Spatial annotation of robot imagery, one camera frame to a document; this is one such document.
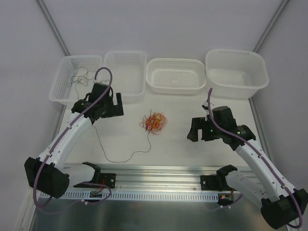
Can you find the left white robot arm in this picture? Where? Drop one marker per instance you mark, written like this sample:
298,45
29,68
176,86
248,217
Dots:
46,173

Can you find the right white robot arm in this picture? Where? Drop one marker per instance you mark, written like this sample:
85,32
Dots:
280,203

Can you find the far-left white perforated basket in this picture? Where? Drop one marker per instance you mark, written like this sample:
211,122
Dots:
74,78

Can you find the aluminium mounting rail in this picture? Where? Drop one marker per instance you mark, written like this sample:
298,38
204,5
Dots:
161,179

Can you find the far-right white plastic tub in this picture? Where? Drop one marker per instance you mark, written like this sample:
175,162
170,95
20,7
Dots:
235,74

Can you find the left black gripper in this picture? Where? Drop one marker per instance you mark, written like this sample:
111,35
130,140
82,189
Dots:
116,106

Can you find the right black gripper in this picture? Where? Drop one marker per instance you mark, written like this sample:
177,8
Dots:
200,130

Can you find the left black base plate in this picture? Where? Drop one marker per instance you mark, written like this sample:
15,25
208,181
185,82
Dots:
107,179

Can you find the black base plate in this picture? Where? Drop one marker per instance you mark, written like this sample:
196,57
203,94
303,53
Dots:
213,183
107,179

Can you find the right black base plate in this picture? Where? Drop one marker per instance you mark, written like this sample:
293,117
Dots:
213,183

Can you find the white slotted cable duct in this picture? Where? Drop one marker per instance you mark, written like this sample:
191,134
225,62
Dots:
142,196

